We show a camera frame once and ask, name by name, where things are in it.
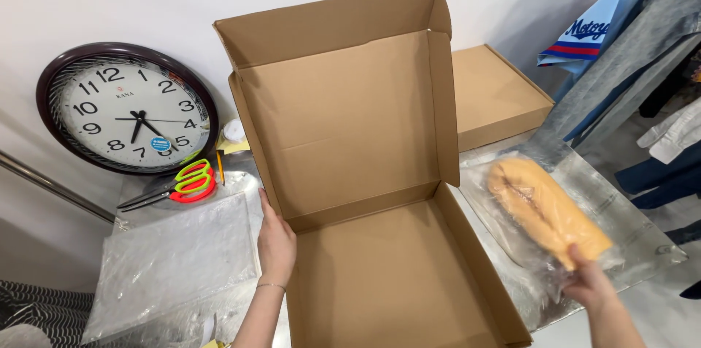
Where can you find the person's right hand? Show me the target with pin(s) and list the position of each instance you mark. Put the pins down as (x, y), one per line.
(589, 282)

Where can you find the person's left hand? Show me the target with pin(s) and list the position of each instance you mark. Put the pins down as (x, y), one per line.
(276, 246)

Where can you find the orange garment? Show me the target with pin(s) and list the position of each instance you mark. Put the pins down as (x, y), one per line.
(545, 214)

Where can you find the brown cardboard box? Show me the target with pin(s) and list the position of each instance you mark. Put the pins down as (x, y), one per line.
(493, 97)
(361, 183)

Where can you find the yellow pencil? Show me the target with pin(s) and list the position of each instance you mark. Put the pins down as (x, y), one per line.
(220, 167)

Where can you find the stack of clear plastic bags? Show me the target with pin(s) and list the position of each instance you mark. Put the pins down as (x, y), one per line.
(175, 266)

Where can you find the yellow sticky notes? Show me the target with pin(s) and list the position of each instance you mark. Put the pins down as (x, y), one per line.
(234, 146)

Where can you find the white-capped small jar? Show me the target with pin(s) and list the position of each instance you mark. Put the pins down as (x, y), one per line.
(233, 132)

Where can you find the rack of hanging clothes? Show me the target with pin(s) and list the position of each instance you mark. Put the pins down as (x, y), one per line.
(635, 79)

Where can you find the closed brown cardboard box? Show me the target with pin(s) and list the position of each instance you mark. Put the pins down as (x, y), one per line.
(493, 97)

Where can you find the black and white striped fabric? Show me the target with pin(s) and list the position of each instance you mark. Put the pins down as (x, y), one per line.
(44, 312)

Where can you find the round dark-framed wall clock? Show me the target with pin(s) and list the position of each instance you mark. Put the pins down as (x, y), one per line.
(127, 109)

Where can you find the metal rail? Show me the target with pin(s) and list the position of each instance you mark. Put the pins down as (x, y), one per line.
(55, 188)

